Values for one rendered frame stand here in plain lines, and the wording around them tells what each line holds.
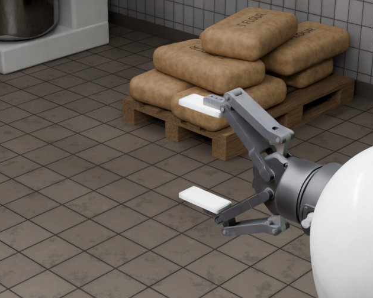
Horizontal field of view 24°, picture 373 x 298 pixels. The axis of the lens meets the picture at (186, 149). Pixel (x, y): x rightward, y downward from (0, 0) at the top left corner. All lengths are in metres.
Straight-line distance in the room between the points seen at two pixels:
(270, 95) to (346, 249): 4.30
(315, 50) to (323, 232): 4.56
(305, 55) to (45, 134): 1.54
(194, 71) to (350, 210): 4.20
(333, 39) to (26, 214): 2.14
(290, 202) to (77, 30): 5.26
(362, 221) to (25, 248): 3.41
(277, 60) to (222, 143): 0.66
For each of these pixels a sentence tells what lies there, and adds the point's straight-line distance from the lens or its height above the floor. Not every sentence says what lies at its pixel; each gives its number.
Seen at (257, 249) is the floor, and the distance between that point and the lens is 3.78.
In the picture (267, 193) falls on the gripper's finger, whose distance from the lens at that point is 1.05.
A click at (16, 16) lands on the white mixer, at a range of 5.84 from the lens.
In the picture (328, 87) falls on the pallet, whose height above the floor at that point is 0.14.
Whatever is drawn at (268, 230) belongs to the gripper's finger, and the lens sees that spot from 1.08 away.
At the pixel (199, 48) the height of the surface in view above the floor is 0.44.
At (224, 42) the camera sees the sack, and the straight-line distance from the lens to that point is 4.67.
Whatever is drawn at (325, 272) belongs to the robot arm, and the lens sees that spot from 0.49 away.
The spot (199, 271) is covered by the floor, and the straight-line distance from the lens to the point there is 3.62.
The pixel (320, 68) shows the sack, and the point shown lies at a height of 0.25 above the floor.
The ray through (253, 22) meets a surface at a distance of 4.87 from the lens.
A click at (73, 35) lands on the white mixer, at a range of 6.19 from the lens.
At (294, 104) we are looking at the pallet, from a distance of 4.93.
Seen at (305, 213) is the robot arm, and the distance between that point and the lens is 0.99.
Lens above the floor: 1.97
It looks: 25 degrees down
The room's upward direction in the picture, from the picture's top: straight up
